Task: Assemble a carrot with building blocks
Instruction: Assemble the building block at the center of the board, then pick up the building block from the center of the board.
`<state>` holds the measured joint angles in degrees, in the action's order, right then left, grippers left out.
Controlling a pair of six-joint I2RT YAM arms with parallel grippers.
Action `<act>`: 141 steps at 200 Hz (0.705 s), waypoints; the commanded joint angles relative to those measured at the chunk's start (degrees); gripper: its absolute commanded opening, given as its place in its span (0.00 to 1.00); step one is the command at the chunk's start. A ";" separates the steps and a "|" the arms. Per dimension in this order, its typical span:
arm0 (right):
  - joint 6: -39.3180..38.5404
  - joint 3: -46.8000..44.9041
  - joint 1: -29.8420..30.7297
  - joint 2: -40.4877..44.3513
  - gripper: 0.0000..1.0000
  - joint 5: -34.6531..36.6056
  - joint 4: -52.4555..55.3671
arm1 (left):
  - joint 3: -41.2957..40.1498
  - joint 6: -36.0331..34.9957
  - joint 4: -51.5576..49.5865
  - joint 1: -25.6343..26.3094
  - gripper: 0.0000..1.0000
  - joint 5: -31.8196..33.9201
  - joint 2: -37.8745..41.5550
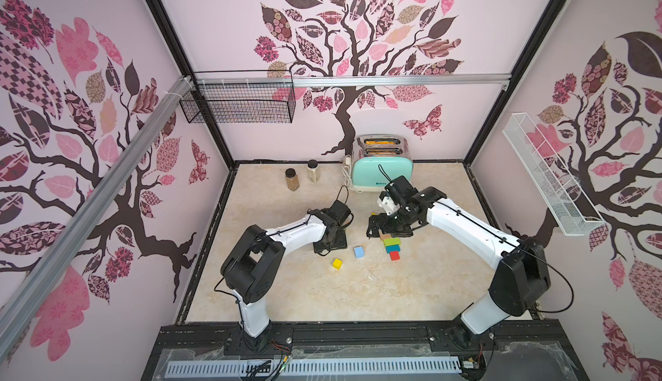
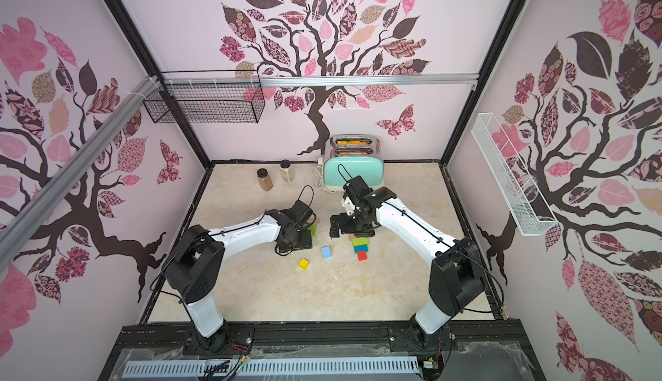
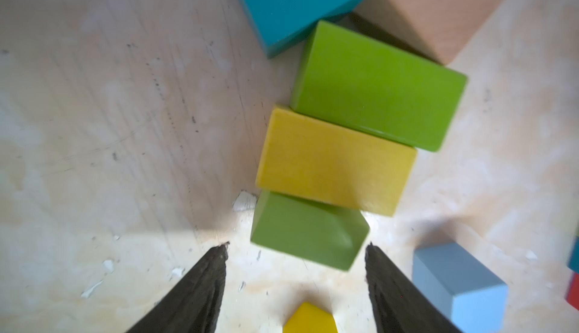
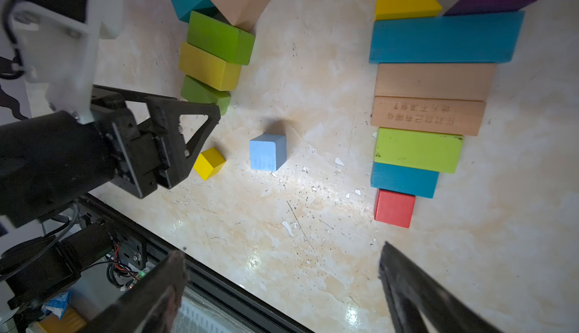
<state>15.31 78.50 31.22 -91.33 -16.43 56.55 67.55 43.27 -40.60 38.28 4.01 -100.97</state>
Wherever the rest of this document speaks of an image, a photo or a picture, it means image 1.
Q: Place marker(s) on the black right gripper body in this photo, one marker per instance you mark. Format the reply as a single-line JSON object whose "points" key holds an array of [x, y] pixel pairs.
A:
{"points": [[388, 224]]}

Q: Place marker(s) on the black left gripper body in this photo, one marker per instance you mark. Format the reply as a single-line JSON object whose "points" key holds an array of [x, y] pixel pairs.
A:
{"points": [[336, 241]]}

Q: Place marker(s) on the green block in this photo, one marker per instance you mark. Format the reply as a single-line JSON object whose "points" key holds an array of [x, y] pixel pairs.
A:
{"points": [[392, 242]]}

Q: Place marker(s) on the small yellow cube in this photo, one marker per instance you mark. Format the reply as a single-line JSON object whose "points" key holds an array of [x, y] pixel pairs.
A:
{"points": [[336, 263]]}

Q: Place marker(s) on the teal block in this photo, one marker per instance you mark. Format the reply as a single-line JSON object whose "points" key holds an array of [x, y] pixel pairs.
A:
{"points": [[392, 248]]}

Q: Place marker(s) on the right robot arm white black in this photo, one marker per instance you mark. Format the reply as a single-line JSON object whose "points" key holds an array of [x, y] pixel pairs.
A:
{"points": [[521, 274]]}

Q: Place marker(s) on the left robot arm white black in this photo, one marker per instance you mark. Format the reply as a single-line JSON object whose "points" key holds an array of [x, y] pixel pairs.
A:
{"points": [[251, 268]]}

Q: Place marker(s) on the beige spice jar black lid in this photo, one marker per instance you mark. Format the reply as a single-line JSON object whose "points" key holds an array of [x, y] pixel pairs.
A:
{"points": [[313, 171]]}

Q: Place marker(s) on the brown spice jar black lid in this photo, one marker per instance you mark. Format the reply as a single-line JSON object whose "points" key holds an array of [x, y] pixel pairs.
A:
{"points": [[292, 180]]}

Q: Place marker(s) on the mint green toaster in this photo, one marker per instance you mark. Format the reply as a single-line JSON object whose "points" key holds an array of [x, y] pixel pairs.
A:
{"points": [[377, 159]]}

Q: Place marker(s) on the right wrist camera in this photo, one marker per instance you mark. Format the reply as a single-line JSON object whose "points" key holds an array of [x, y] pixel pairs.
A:
{"points": [[387, 204]]}

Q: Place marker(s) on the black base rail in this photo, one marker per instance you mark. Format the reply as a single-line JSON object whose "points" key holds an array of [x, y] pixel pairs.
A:
{"points": [[440, 336]]}

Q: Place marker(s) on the white cable duct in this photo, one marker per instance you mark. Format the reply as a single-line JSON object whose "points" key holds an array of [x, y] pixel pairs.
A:
{"points": [[310, 368]]}

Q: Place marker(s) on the aluminium rail back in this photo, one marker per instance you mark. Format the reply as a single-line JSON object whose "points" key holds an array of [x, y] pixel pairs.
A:
{"points": [[345, 81]]}

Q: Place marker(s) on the aluminium rail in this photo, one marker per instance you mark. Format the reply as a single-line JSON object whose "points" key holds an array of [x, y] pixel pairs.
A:
{"points": [[345, 81], [35, 288]]}

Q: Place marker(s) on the white wire shelf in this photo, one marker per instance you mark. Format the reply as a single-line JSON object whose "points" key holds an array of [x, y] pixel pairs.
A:
{"points": [[538, 147]]}

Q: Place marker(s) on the black wire basket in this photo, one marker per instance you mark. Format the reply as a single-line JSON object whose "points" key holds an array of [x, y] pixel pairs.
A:
{"points": [[241, 96]]}

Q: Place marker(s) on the aluminium rail left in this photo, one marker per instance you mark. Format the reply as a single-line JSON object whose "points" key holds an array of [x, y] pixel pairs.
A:
{"points": [[35, 288]]}

